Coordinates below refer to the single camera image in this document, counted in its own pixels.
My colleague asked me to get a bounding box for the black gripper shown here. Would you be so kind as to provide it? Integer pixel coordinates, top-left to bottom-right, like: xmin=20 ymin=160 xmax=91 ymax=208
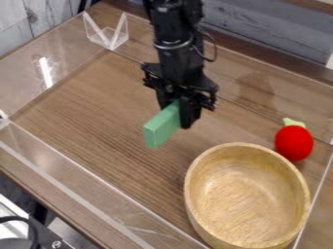
xmin=139 ymin=42 xmax=221 ymax=130

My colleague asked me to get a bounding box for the green rectangular block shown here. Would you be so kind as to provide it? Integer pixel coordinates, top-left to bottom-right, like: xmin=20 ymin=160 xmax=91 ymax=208
xmin=143 ymin=101 xmax=181 ymax=149

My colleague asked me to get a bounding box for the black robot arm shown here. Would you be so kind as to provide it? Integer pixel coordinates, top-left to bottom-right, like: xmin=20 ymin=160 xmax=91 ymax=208
xmin=141 ymin=0 xmax=218 ymax=129

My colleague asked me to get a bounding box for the wooden bowl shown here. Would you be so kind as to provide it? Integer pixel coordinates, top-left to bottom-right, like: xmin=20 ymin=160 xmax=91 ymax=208
xmin=183 ymin=142 xmax=310 ymax=249

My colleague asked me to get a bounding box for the red plush strawberry toy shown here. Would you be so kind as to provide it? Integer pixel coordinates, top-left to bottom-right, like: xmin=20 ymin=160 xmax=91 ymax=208
xmin=274 ymin=118 xmax=314 ymax=161

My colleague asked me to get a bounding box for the black device with screw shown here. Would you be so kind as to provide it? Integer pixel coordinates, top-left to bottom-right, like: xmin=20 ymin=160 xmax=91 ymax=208
xmin=0 ymin=227 xmax=71 ymax=249

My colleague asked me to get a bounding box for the black cable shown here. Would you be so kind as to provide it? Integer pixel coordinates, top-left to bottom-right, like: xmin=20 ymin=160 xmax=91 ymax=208
xmin=190 ymin=28 xmax=218 ymax=63

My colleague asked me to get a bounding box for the clear acrylic corner bracket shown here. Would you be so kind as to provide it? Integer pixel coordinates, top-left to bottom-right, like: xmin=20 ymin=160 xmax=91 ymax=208
xmin=82 ymin=12 xmax=129 ymax=51

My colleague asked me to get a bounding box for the clear acrylic tray wall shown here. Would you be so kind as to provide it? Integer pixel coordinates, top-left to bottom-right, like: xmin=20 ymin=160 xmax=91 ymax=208
xmin=0 ymin=111 xmax=210 ymax=249

